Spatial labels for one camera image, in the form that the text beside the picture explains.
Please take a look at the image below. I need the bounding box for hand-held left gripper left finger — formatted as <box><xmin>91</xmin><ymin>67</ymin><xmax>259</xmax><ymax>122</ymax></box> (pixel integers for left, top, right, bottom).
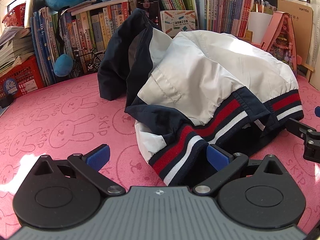
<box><xmin>32</xmin><ymin>144</ymin><xmax>127</xmax><ymax>197</ymax></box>

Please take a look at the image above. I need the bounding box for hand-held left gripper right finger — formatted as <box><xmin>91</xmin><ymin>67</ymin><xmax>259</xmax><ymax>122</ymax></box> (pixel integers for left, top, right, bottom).
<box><xmin>194</xmin><ymin>144</ymin><xmax>292</xmax><ymax>197</ymax></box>

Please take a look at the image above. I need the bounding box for white and navy jacket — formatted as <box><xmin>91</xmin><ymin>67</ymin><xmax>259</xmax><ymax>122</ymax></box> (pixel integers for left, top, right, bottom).
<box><xmin>97</xmin><ymin>9</ymin><xmax>304</xmax><ymax>187</ymax></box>

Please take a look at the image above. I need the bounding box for pink rabbit print mat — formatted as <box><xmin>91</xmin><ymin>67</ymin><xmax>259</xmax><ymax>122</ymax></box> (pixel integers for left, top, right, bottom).
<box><xmin>0</xmin><ymin>74</ymin><xmax>320</xmax><ymax>238</ymax></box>

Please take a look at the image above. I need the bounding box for pink model house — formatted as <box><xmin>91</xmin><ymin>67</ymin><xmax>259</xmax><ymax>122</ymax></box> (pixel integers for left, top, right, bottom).
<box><xmin>260</xmin><ymin>11</ymin><xmax>303</xmax><ymax>78</ymax></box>

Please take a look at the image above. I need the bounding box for brown clipboard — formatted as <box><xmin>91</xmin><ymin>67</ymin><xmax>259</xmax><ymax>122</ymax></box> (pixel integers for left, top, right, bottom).
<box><xmin>276</xmin><ymin>0</ymin><xmax>314</xmax><ymax>68</ymax></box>

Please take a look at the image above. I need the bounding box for black model bicycle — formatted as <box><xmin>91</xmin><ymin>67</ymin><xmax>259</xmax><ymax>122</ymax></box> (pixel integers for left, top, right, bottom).
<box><xmin>69</xmin><ymin>47</ymin><xmax>106</xmax><ymax>79</ymax></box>

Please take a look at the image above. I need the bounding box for red plastic crate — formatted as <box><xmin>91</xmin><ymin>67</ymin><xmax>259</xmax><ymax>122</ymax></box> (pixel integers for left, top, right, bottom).
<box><xmin>0</xmin><ymin>55</ymin><xmax>46</xmax><ymax>96</ymax></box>

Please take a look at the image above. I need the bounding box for row of thin blue books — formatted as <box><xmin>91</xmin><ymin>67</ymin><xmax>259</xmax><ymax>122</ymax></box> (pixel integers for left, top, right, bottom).
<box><xmin>30</xmin><ymin>9</ymin><xmax>60</xmax><ymax>87</ymax></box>

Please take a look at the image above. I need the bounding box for row of thick storybooks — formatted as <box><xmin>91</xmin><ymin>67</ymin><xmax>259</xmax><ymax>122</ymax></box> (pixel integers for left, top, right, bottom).
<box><xmin>59</xmin><ymin>1</ymin><xmax>131</xmax><ymax>79</ymax></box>

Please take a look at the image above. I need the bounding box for row of red spine books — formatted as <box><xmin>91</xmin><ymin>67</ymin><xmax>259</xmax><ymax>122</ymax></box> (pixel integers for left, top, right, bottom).
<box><xmin>205</xmin><ymin>0</ymin><xmax>253</xmax><ymax>38</ymax></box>

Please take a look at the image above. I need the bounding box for stack of paper booklets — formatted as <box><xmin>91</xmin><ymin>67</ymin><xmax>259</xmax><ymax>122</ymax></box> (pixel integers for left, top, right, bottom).
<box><xmin>0</xmin><ymin>26</ymin><xmax>36</xmax><ymax>77</ymax></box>

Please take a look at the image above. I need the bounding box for white label printer box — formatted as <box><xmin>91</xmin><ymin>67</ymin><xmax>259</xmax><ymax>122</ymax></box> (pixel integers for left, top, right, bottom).
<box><xmin>159</xmin><ymin>10</ymin><xmax>196</xmax><ymax>37</ymax></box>

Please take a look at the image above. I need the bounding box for black smartphone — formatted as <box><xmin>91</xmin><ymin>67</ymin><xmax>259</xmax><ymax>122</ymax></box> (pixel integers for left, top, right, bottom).
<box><xmin>136</xmin><ymin>0</ymin><xmax>160</xmax><ymax>29</ymax></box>

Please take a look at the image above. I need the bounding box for red mesh basket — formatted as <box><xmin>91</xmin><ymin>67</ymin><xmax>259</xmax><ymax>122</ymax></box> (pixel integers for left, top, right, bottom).
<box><xmin>2</xmin><ymin>3</ymin><xmax>27</xmax><ymax>28</ymax></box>

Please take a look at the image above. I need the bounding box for black strap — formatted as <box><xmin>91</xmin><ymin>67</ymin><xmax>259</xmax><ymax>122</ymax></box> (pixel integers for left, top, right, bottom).
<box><xmin>55</xmin><ymin>11</ymin><xmax>67</xmax><ymax>54</ymax></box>

